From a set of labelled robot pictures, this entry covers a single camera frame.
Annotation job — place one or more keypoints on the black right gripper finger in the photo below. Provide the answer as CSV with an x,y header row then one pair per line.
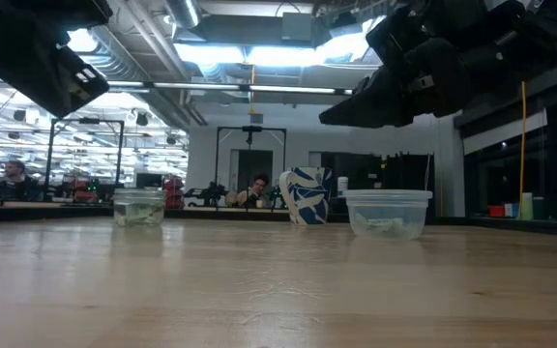
x,y
380,96
380,120

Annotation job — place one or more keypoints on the black background robot arm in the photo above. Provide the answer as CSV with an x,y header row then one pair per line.
x,y
211,193

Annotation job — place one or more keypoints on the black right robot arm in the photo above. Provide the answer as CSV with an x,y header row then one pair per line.
x,y
539,38

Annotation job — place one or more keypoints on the black partition panel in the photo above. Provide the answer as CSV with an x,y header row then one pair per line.
x,y
365,174

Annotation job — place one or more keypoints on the white bottle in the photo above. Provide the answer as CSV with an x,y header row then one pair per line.
x,y
342,186

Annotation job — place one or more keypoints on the clear plastic round container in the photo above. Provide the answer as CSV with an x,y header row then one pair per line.
x,y
387,205

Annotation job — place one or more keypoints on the long ceiling light strip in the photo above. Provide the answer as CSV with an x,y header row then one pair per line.
x,y
288,89

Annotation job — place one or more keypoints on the person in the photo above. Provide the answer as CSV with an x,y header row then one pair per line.
x,y
15,171
258,186

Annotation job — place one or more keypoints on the blue white patterned mug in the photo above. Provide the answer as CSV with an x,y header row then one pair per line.
x,y
307,198

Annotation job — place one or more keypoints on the grey ceiling box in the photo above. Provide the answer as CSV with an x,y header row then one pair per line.
x,y
297,26

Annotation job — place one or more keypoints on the black tripod stand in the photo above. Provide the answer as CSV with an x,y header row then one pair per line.
x,y
252,128

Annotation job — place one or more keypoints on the red box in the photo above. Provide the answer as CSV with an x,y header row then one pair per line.
x,y
496,211

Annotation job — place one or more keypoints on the blue white box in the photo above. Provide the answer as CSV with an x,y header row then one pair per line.
x,y
510,210

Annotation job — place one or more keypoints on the pale green cup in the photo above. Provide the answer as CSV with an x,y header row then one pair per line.
x,y
526,207

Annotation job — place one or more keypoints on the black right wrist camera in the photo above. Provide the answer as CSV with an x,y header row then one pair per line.
x,y
394,34

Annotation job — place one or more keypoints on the black background rig frame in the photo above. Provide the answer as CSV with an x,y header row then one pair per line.
x,y
87,121
271,128

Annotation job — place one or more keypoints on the grey wall speaker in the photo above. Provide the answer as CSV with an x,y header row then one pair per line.
x,y
256,118

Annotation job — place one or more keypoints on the silver air duct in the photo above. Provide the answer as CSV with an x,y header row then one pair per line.
x,y
184,12

